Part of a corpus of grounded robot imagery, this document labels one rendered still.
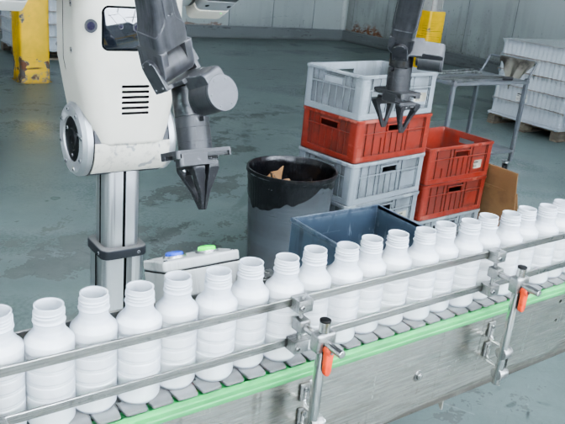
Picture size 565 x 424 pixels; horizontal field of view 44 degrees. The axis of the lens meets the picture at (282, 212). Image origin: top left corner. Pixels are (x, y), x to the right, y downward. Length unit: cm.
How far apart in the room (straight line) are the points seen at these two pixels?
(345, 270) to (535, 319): 55
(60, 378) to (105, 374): 6
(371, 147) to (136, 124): 221
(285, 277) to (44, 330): 35
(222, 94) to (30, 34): 753
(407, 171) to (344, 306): 276
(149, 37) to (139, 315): 43
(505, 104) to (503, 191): 417
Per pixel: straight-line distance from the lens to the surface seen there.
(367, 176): 358
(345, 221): 195
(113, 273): 162
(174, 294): 95
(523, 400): 308
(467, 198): 447
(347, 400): 119
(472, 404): 296
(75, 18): 144
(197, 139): 114
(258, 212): 332
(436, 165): 412
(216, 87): 109
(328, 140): 359
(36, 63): 864
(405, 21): 156
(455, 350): 135
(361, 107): 341
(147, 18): 110
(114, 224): 159
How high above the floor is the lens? 158
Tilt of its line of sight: 20 degrees down
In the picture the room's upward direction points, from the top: 6 degrees clockwise
